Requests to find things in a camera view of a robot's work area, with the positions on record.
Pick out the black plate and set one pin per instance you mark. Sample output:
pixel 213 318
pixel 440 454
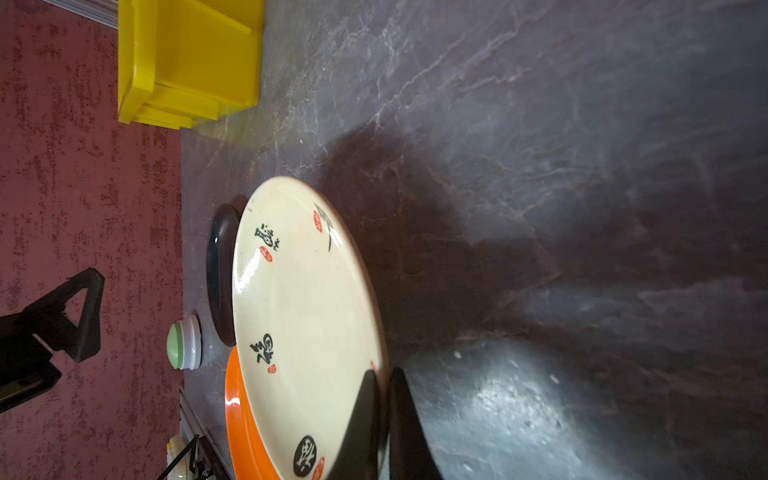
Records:
pixel 219 263

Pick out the green push button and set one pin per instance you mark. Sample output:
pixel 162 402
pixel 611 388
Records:
pixel 184 343

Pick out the yellow plastic bin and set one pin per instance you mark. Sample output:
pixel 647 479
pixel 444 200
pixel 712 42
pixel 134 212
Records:
pixel 183 63

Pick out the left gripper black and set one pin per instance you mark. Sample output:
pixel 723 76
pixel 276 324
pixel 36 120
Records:
pixel 26 368

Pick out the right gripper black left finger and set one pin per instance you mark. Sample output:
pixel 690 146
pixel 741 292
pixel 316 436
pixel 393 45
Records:
pixel 359 452

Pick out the aluminium corner post left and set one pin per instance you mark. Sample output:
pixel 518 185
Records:
pixel 104 12

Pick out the orange plate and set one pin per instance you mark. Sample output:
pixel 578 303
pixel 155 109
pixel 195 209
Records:
pixel 249 457

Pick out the cream yellow plate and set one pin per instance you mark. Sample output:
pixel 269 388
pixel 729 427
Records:
pixel 306 322

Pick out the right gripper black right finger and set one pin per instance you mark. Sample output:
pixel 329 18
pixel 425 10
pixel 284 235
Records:
pixel 409 456

